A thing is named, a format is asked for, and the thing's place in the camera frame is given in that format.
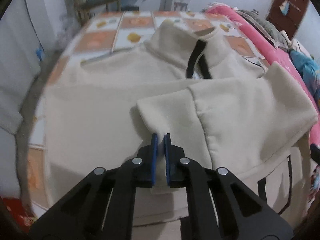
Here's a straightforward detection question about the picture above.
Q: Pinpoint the orange patterned tablecloth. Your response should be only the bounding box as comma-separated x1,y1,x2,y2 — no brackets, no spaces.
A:
27,10,270,210

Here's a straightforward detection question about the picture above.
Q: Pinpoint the white water dispenser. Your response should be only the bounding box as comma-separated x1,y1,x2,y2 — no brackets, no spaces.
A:
165,0,190,12

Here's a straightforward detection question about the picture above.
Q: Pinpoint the blue patterned cloth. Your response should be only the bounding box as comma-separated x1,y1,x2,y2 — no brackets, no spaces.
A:
289,49,320,98

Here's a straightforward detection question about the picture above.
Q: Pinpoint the grey green blanket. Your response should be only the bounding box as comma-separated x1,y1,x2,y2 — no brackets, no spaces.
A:
237,9,285,48

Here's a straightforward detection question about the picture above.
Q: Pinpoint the small hanging paper tag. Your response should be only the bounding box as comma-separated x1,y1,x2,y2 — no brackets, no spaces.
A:
280,0,292,15

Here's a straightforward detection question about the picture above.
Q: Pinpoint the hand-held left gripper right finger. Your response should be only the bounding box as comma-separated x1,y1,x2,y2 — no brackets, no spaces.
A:
164,132,293,240

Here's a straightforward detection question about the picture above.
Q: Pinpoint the wooden chair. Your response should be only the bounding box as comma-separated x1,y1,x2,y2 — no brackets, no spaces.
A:
70,0,123,25

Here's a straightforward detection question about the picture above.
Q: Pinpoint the pink floral blanket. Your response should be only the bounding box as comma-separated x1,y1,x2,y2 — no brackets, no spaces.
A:
205,4,320,205

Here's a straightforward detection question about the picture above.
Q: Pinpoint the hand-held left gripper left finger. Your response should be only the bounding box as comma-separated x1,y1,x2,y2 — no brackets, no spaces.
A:
29,132,159,240

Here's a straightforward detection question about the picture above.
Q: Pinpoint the cream zip jacket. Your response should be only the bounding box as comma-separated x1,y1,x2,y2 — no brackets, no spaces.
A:
44,20,319,228

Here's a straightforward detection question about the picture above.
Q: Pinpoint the brown wooden door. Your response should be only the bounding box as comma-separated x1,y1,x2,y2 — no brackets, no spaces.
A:
266,0,310,40

